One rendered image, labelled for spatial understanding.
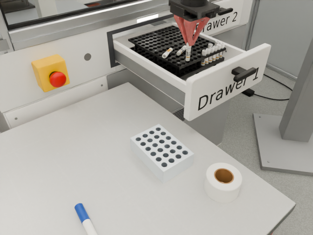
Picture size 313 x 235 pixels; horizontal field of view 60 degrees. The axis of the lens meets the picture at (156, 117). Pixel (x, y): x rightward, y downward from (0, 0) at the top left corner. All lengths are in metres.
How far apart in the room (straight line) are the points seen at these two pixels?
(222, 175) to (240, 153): 1.19
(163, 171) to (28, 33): 0.44
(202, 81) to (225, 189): 0.23
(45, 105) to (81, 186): 0.30
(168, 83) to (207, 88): 0.10
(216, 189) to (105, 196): 0.22
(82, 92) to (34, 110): 0.14
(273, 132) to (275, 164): 0.28
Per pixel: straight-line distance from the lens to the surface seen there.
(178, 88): 0.64
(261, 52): 0.76
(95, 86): 0.86
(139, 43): 0.81
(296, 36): 2.55
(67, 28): 0.76
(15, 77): 0.75
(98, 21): 0.79
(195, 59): 0.72
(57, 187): 0.61
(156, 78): 0.70
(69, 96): 0.83
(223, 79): 0.66
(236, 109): 2.10
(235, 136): 1.87
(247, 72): 0.66
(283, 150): 1.82
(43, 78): 0.72
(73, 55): 0.78
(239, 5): 1.19
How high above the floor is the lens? 1.22
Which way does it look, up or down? 39 degrees down
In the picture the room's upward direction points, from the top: straight up
